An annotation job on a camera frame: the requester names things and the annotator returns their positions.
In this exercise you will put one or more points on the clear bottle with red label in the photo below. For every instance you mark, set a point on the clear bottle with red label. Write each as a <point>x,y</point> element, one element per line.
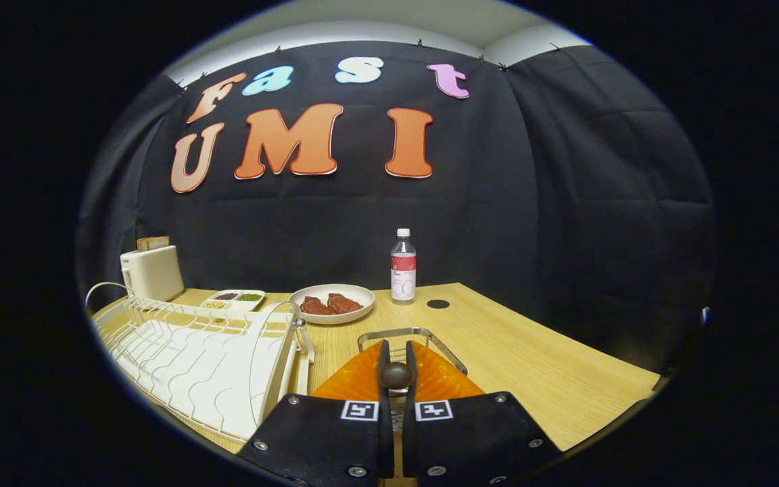
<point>403,270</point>

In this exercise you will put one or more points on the brown meat piece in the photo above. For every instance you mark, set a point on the brown meat piece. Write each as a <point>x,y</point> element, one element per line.
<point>345,303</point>
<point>315,307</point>

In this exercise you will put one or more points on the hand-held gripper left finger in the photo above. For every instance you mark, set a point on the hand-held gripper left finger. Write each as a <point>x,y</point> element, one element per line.
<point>385,446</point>

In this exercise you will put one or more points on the pile of yellow beans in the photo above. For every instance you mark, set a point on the pile of yellow beans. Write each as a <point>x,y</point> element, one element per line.
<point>214,304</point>

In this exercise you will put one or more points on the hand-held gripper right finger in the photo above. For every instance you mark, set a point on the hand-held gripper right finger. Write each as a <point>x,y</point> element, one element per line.
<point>408,446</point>

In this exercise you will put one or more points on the white divided tray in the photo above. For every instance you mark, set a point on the white divided tray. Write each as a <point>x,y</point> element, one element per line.
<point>244,306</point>

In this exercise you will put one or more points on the white plate with meat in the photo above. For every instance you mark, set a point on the white plate with meat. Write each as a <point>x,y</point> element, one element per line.
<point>364,297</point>

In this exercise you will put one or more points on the white toaster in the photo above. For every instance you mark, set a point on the white toaster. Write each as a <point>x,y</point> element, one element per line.
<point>153,274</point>

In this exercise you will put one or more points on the pile of green beans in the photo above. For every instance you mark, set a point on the pile of green beans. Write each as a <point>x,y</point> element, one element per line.
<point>249,297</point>

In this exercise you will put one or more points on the pile of dark red beans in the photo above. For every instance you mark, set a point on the pile of dark red beans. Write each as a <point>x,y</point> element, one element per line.
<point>226,295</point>

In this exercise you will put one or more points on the brown toast slice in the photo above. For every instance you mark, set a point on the brown toast slice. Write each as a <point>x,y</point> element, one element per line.
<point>144,244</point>
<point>159,243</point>

